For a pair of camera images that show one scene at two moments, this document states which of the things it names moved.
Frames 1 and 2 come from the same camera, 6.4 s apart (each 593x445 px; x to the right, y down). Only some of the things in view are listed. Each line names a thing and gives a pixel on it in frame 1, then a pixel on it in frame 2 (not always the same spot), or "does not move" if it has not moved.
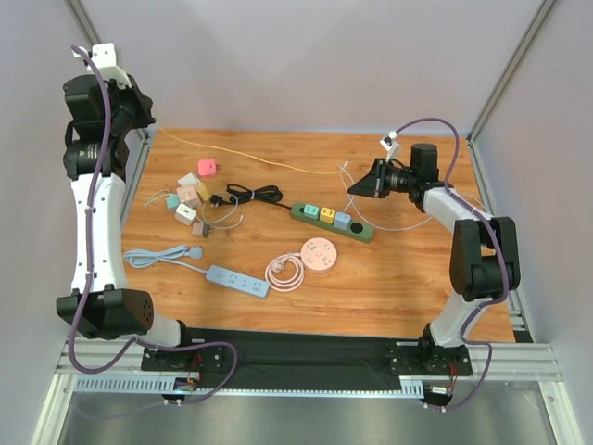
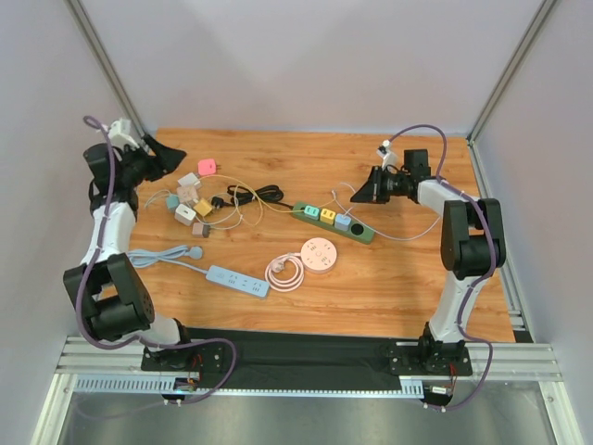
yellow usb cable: [249, 156] → [252, 190]
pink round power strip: [285, 271] does not move
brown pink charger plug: [201, 230] does not move
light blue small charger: [173, 201] does not move
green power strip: [356, 230] does not move
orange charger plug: [202, 191] → [203, 207]
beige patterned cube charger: [188, 195] does not move
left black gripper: [139, 108] → [151, 158]
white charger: [185, 214] does not move
